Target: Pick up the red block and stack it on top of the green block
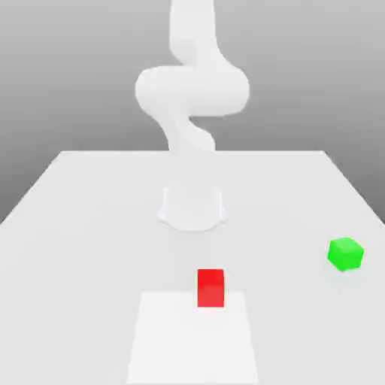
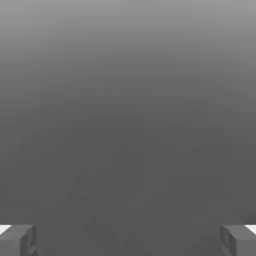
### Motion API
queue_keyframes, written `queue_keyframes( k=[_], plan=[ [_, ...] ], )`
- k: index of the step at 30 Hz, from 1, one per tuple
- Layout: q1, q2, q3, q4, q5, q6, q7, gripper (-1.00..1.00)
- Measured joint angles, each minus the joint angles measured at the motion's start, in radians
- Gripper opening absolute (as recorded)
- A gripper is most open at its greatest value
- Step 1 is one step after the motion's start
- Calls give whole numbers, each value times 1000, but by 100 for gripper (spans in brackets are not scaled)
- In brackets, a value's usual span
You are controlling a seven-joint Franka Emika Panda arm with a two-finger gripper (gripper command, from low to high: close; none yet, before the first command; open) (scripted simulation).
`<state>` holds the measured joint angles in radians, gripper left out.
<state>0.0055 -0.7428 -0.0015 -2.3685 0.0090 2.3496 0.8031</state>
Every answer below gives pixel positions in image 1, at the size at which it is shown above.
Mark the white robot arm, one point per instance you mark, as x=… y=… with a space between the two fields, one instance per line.
x=192 y=90

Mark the small red cube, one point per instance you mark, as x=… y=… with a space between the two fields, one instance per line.
x=210 y=288

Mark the small green cube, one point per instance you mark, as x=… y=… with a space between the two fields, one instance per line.
x=345 y=254

